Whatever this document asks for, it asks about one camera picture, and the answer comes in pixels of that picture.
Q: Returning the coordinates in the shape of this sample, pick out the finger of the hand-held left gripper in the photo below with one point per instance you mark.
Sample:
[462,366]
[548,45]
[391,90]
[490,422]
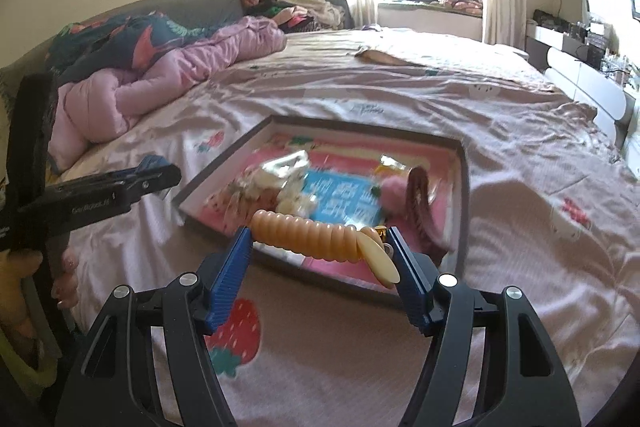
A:
[150,164]
[160,182]

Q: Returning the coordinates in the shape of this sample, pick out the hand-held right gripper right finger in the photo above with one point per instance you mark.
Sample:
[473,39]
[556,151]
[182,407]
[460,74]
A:
[412,282]

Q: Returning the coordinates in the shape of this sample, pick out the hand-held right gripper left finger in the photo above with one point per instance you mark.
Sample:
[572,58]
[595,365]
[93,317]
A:
[230,277]

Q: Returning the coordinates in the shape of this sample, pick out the beige ribbed hair clip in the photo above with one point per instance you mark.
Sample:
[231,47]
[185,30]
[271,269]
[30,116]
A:
[310,237]

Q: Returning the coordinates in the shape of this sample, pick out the clear packet with white card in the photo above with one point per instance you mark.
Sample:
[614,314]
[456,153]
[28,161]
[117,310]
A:
[282,169]

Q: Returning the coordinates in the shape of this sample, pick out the grey box with pink inside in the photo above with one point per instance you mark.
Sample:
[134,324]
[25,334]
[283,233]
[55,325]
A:
[345,149]

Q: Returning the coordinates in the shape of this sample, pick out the person's left hand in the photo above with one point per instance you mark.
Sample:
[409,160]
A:
[65,282]

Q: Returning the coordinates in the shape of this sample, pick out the frilly white pink hair accessory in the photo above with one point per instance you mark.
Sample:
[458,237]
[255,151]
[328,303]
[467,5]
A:
[240,202]

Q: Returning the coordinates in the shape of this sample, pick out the brown comb hair clip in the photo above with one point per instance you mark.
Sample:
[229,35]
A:
[420,202]

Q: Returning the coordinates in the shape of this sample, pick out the pink fuzzy hair clip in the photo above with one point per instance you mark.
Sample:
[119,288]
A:
[395,194]

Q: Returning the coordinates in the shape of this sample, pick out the pink comforter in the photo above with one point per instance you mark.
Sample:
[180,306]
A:
[175,67]

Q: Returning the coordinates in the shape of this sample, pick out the pink printed bed sheet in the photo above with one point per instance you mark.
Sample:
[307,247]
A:
[525,257]

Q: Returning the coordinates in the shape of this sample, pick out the dark floral blanket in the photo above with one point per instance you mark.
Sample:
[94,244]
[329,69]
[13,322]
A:
[125,37]

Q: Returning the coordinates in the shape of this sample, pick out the pile of clothes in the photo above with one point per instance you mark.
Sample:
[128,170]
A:
[310,7]

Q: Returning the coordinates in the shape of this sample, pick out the tan item on bed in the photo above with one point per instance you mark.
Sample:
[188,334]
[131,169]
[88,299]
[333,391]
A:
[385,57]

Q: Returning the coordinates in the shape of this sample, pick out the black items on desk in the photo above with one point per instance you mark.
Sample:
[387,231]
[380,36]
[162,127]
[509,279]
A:
[550,21]

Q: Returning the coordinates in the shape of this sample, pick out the clear desk organizer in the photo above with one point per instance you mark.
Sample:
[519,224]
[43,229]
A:
[599,37]

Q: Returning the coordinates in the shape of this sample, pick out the heart-shaped mirror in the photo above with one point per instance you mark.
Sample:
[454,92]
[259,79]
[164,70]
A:
[575,4]

